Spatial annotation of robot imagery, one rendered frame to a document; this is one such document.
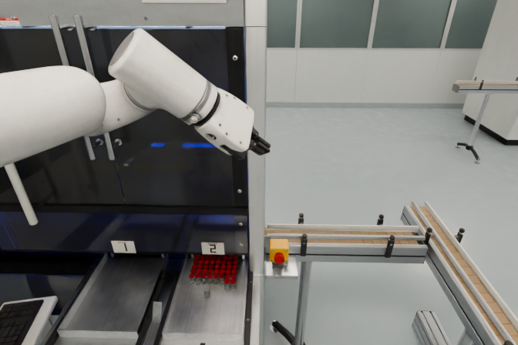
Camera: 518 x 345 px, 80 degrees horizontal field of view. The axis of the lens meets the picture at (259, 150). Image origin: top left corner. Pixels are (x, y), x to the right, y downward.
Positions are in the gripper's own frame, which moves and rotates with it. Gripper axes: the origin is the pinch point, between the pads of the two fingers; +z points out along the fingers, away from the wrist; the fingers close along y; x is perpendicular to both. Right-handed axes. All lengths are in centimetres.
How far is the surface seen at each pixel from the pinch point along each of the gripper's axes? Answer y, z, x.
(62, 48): 22, -36, 39
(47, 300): -35, 7, 111
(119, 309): -34, 20, 78
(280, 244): -5, 53, 34
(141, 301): -31, 26, 74
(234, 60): 29.2, -3.3, 11.2
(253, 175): 9.5, 25.1, 25.6
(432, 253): 2, 105, -5
